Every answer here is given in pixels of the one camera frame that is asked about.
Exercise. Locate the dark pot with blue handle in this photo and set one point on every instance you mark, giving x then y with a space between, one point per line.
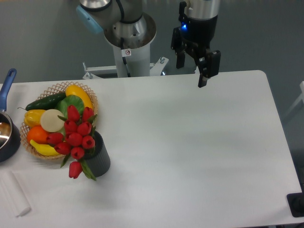
9 133

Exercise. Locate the green cucumber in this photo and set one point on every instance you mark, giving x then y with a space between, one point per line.
45 103

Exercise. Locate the yellow squash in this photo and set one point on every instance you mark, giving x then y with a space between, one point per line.
81 93

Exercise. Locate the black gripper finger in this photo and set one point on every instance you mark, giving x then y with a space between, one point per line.
208 66
178 47

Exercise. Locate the dark grey ribbed vase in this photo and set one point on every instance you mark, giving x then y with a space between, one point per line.
99 163

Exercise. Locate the yellow bell pepper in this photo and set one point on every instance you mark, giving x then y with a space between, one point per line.
32 117

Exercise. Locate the woven wicker basket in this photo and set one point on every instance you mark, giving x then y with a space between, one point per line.
51 90

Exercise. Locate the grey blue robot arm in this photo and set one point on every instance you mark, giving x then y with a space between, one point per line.
130 32

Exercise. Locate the white folded cloth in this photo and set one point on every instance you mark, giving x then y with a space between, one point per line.
14 194

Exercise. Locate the green leafy vegetable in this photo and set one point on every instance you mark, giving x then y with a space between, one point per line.
70 100

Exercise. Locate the white frame at right edge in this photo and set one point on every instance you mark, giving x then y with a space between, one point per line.
296 106

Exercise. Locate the cream round disc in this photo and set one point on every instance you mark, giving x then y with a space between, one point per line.
50 121

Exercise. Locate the red tulip bouquet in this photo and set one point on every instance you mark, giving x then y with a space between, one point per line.
77 141

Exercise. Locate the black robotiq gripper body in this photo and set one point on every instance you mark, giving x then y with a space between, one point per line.
198 22

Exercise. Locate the orange fruit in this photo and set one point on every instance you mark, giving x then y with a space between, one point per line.
38 134

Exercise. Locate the yellow banana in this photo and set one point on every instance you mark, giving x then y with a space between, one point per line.
44 149

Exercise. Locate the black device at table edge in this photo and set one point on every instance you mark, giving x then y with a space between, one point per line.
296 204

